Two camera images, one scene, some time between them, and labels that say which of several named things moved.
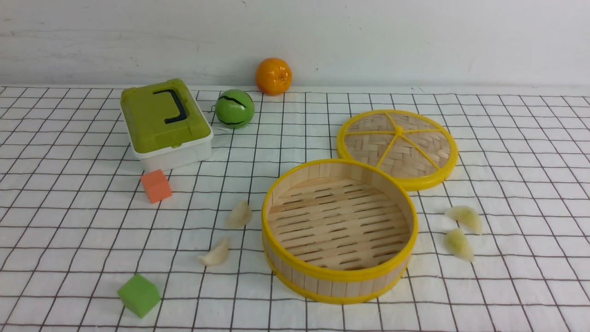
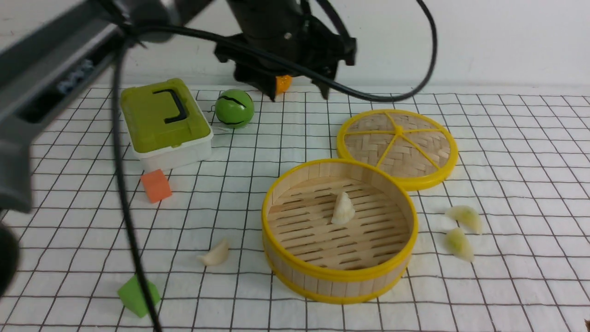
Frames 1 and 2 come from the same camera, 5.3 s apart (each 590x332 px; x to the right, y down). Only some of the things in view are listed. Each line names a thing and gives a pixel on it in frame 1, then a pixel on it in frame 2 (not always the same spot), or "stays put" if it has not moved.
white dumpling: (240, 215) to (344, 210)
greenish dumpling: (467, 215) stays put
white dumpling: (218, 256) stays put
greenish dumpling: (460, 245) stays put
